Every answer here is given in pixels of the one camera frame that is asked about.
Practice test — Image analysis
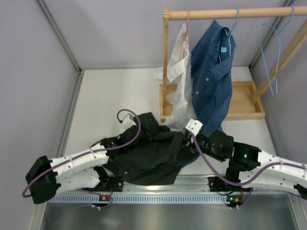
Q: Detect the black pinstripe shirt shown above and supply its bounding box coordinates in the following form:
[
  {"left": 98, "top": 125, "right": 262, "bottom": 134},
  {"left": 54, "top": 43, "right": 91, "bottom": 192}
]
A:
[{"left": 103, "top": 112, "right": 199, "bottom": 186}]

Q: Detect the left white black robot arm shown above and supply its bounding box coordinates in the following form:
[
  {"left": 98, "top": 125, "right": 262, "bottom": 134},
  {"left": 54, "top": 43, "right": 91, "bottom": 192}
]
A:
[{"left": 22, "top": 125, "right": 142, "bottom": 204}]

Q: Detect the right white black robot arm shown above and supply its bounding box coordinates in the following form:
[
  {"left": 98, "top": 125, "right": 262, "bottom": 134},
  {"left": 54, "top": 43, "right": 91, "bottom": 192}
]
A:
[{"left": 182, "top": 130, "right": 307, "bottom": 199}]

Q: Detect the white shirt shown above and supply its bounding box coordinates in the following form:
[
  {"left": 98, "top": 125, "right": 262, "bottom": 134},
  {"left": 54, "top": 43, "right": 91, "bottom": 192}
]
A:
[{"left": 165, "top": 24, "right": 195, "bottom": 131}]

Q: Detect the blue checked shirt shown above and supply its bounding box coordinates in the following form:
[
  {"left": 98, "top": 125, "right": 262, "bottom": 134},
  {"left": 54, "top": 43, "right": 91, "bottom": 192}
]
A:
[{"left": 191, "top": 20, "right": 233, "bottom": 162}]

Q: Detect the blue hanger holding shirt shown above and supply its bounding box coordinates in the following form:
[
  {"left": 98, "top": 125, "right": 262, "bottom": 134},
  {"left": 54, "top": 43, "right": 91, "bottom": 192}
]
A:
[{"left": 220, "top": 8, "right": 240, "bottom": 57}]

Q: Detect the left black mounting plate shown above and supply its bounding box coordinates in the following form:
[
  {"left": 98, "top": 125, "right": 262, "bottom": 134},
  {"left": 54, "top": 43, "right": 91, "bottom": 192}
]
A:
[{"left": 94, "top": 176, "right": 123, "bottom": 192}]

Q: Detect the wooden clothes rack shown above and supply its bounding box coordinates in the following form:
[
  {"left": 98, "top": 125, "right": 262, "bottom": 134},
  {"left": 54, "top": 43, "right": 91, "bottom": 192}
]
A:
[{"left": 159, "top": 6, "right": 307, "bottom": 122}]

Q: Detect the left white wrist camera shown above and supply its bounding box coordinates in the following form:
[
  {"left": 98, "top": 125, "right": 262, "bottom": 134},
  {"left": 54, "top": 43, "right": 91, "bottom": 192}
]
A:
[{"left": 121, "top": 113, "right": 136, "bottom": 130}]

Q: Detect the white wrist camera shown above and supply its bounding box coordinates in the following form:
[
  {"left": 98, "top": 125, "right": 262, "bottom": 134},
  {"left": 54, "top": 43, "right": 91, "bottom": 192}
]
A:
[
  {"left": 185, "top": 119, "right": 203, "bottom": 136},
  {"left": 121, "top": 113, "right": 136, "bottom": 130}
]

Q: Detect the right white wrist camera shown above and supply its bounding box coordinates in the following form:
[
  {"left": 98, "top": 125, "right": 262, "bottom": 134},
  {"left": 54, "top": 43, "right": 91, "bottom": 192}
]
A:
[{"left": 185, "top": 119, "right": 203, "bottom": 136}]

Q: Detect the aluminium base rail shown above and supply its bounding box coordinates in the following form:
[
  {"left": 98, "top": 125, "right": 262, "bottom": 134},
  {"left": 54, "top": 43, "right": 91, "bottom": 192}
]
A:
[{"left": 57, "top": 175, "right": 299, "bottom": 196}]

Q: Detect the grey slotted cable duct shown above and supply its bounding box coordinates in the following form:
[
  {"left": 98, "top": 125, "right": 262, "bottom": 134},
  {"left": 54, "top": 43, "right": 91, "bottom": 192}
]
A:
[{"left": 49, "top": 194, "right": 239, "bottom": 204}]

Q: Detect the pink wire hanger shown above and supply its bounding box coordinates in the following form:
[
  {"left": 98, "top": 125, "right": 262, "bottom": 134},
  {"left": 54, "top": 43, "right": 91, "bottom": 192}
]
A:
[{"left": 183, "top": 10, "right": 190, "bottom": 58}]

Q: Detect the empty blue wire hanger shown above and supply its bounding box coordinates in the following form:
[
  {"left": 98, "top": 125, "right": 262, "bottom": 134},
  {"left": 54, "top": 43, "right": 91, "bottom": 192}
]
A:
[{"left": 256, "top": 5, "right": 296, "bottom": 96}]

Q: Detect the left aluminium frame post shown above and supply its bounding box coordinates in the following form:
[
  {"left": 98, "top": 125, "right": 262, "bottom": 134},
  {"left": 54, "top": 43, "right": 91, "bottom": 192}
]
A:
[{"left": 35, "top": 0, "right": 83, "bottom": 75}]

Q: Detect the aluminium frame post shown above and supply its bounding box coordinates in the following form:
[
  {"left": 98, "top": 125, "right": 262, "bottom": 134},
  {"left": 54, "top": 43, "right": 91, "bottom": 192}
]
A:
[
  {"left": 248, "top": 0, "right": 295, "bottom": 70},
  {"left": 35, "top": 0, "right": 83, "bottom": 75}
]

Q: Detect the right aluminium frame post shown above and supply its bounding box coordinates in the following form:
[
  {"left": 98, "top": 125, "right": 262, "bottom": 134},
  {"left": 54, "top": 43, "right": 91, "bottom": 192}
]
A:
[{"left": 248, "top": 0, "right": 295, "bottom": 70}]

